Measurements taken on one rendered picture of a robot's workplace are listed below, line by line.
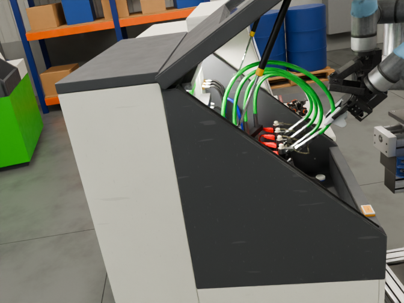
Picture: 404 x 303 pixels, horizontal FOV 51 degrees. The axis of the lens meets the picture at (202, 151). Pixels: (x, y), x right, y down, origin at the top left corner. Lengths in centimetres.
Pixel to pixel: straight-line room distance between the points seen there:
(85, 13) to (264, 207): 584
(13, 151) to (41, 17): 257
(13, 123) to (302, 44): 393
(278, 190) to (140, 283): 55
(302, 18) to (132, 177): 529
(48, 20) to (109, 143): 573
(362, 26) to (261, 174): 56
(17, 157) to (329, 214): 410
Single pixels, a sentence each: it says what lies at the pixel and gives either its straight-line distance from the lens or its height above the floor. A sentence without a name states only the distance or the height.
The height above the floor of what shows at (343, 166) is 95.
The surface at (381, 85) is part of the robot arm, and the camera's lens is 137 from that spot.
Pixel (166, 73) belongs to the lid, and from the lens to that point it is 108.
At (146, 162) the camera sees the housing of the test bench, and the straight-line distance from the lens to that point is 120.
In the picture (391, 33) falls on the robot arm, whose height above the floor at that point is 138.
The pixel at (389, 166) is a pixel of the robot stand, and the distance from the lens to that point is 201.
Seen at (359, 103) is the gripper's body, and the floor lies 128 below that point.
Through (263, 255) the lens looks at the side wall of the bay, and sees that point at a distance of 134.
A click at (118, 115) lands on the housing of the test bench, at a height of 140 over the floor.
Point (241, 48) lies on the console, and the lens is 179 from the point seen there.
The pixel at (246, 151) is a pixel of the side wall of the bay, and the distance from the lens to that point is 116.
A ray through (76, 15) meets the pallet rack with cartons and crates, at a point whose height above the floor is 133.
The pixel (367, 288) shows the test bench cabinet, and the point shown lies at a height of 76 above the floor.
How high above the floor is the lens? 172
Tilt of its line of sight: 23 degrees down
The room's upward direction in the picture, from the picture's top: 8 degrees counter-clockwise
